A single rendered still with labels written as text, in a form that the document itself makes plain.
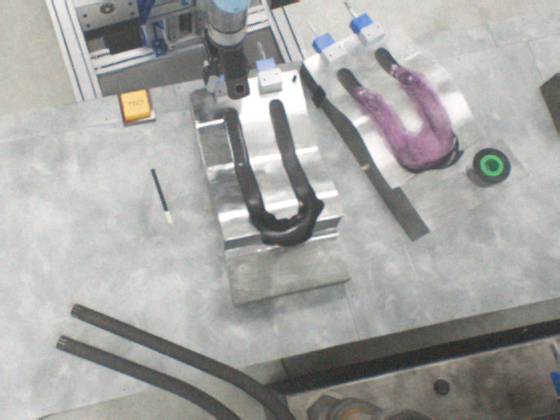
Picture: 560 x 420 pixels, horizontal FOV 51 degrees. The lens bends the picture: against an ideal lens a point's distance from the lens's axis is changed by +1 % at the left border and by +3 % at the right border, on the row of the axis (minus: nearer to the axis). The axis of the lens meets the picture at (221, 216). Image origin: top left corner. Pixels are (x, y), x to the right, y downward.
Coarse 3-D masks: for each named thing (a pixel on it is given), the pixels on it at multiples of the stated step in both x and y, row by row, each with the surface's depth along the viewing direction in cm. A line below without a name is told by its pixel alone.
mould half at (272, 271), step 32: (192, 96) 131; (256, 96) 131; (288, 96) 132; (224, 128) 130; (256, 128) 130; (224, 160) 128; (256, 160) 128; (320, 160) 128; (224, 192) 123; (288, 192) 122; (320, 192) 122; (224, 224) 119; (320, 224) 123; (224, 256) 126; (256, 256) 125; (288, 256) 125; (320, 256) 125; (256, 288) 123; (288, 288) 123
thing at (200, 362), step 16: (80, 304) 125; (96, 320) 122; (112, 320) 121; (128, 336) 119; (144, 336) 119; (160, 352) 118; (176, 352) 116; (192, 352) 116; (208, 368) 114; (224, 368) 113
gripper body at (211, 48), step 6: (204, 30) 118; (204, 36) 119; (204, 42) 122; (210, 42) 118; (240, 42) 111; (204, 48) 123; (210, 48) 117; (216, 48) 117; (222, 48) 111; (228, 48) 111; (234, 48) 112; (210, 54) 117; (216, 54) 117; (210, 60) 119; (216, 60) 117; (210, 66) 118; (216, 66) 118; (216, 72) 120; (222, 72) 121
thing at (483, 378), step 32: (480, 352) 130; (512, 352) 129; (544, 352) 129; (352, 384) 126; (384, 384) 126; (416, 384) 126; (448, 384) 125; (480, 384) 127; (512, 384) 127; (448, 416) 125; (480, 416) 125
